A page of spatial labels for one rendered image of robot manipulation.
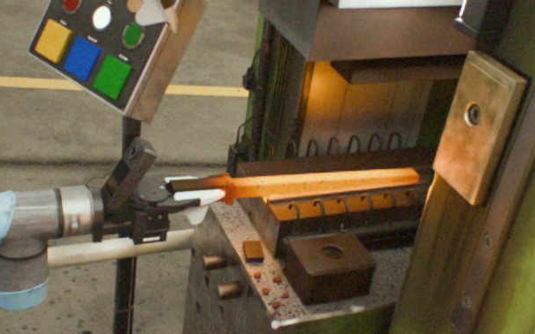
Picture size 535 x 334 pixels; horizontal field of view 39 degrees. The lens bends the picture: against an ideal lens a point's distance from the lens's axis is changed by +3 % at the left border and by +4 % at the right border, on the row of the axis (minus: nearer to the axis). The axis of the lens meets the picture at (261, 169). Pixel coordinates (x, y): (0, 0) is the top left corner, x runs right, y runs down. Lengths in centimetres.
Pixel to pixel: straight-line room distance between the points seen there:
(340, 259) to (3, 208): 50
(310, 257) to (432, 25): 39
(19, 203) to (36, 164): 205
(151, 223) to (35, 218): 17
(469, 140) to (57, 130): 263
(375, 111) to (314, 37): 49
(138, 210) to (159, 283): 143
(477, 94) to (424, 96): 62
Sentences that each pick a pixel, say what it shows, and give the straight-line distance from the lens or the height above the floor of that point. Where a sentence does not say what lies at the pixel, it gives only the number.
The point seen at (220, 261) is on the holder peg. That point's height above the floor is 88.
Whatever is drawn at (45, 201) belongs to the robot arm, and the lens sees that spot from 114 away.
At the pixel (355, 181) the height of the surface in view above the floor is 101.
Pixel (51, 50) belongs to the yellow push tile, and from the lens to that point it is 171.
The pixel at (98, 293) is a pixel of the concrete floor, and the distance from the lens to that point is 254.
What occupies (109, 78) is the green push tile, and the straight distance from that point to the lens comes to 157.
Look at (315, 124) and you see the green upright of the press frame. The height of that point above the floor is 101.
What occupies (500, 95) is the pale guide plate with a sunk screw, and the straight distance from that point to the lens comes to 93.
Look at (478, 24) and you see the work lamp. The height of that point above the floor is 140.
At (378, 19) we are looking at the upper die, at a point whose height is 133.
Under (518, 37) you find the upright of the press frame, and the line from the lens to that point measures 94.
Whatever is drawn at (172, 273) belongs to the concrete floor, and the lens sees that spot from 263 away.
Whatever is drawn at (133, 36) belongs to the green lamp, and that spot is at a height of 109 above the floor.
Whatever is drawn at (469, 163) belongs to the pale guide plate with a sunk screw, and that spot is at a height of 123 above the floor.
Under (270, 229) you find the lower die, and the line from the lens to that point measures 125.
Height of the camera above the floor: 168
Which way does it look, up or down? 31 degrees down
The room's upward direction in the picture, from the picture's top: 9 degrees clockwise
